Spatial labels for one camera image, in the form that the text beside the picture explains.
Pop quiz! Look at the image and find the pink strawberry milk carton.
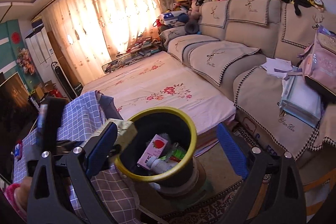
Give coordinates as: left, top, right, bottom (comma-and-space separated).
137, 133, 170, 170

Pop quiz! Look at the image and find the person left hand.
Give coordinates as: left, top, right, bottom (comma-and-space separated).
14, 176, 33, 211

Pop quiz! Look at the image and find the blue checkered tablecloth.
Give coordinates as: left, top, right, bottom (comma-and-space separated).
13, 92, 137, 223

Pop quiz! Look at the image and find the artificial flower bunch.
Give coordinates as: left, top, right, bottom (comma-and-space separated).
17, 47, 35, 75

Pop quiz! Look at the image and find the blue tissue pack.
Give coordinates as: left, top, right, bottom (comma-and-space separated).
14, 143, 23, 160

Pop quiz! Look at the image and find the black tower fan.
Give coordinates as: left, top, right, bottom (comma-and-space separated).
51, 61, 77, 100

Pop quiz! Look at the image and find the green tea box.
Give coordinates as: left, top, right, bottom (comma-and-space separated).
106, 118, 137, 151

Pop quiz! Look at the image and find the pink sleeved forearm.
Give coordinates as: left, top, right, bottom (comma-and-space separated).
4, 183, 27, 222

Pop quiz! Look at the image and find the red snack bag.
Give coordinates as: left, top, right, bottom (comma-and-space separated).
160, 143, 187, 162

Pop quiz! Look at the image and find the pink backpack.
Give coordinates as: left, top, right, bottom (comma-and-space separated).
299, 26, 336, 103

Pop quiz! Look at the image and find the white medicine bottle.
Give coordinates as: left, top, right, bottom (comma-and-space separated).
146, 156, 178, 174

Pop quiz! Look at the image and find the beige sofa with covers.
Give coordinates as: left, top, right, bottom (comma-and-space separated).
158, 0, 336, 185

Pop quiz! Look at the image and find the large flat screen television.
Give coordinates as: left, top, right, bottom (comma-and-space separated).
0, 73, 38, 183

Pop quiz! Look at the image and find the sheer embroidered curtain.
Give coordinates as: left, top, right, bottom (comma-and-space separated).
41, 0, 173, 85

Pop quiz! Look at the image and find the book rack by window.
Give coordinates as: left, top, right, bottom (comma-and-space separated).
101, 36, 163, 74

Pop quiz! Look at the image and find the yellow rimmed black trash bin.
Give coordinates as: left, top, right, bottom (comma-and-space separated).
114, 107, 197, 188

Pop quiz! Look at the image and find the floral floor mattress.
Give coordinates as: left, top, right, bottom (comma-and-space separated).
83, 52, 236, 134

